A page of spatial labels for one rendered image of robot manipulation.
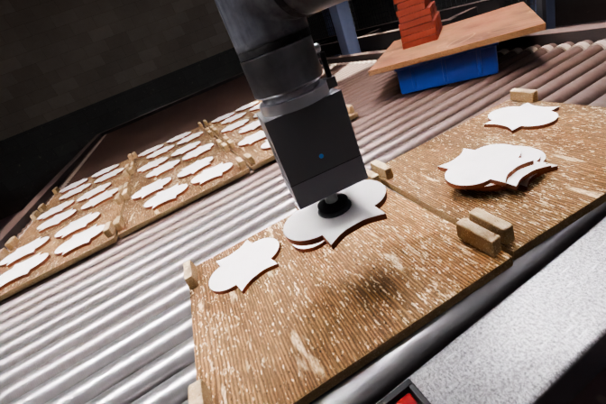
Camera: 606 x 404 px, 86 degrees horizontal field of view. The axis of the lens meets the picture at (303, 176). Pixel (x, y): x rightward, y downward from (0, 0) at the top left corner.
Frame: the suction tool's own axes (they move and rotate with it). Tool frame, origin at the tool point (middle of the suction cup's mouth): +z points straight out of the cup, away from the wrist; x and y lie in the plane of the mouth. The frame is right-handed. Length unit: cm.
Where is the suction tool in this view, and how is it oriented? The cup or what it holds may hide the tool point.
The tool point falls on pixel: (337, 215)
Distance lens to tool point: 41.2
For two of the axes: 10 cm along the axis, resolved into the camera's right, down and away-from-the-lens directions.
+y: -9.0, 4.1, -1.1
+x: 2.6, 3.3, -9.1
